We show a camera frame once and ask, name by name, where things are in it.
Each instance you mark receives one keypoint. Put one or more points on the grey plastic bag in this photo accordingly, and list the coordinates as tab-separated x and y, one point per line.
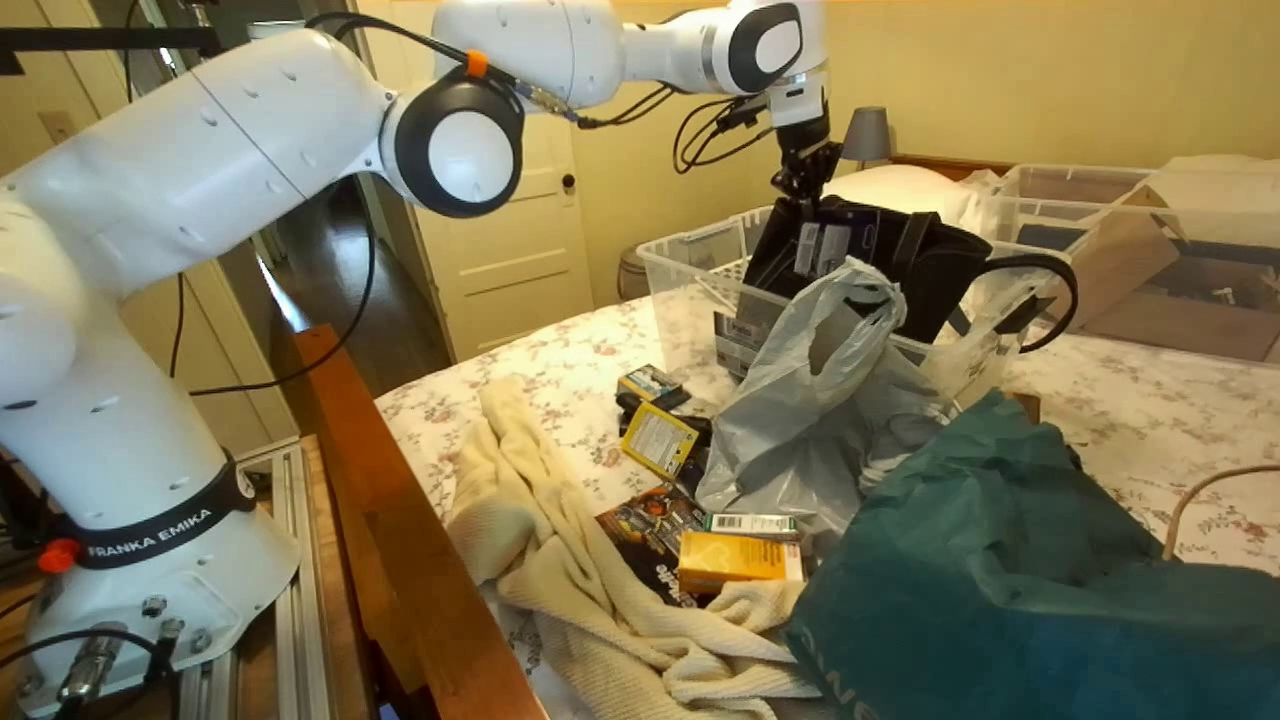
802	400

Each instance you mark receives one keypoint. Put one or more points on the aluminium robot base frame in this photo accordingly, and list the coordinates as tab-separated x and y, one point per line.
284	587

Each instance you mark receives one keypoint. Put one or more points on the white pillow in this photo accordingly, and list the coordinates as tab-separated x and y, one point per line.
923	192

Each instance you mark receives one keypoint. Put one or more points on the black shopping bag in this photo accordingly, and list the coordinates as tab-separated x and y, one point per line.
933	265

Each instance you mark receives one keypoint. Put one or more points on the dark red printed packet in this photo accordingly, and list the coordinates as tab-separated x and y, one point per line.
646	520

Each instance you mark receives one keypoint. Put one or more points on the clear plastic storage bin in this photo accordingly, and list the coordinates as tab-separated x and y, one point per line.
687	263

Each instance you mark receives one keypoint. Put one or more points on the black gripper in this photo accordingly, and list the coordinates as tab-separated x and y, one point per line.
805	160

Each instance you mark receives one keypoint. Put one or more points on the brown cardboard box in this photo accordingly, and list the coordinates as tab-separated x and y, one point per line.
1174	302

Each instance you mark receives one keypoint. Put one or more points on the teal cloth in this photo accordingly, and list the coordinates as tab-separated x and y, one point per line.
1012	587

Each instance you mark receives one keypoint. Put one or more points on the wooden bed footboard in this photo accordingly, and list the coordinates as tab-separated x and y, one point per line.
401	560

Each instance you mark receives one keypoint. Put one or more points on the white panel door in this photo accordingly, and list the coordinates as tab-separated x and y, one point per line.
520	265

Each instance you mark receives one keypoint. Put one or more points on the clear bin with cardboard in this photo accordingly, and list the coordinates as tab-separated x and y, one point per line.
1065	203

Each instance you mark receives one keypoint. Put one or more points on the yellow box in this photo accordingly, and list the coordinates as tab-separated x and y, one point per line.
734	560

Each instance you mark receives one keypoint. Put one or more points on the black metal mount bar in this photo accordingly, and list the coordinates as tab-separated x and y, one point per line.
82	43

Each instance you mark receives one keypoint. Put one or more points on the small dark gadget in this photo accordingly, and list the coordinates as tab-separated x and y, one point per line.
650	385

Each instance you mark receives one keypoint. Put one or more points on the cream towel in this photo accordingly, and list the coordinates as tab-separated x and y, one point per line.
584	603

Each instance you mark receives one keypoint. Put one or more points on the yellow square packet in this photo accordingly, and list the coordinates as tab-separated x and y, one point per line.
661	440

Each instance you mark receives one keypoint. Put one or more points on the grey lamp shade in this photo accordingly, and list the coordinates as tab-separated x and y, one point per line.
871	136

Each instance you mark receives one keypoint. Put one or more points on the wooden headboard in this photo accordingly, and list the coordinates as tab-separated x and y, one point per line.
933	160

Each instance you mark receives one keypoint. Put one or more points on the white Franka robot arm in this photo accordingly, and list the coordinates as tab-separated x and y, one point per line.
163	203

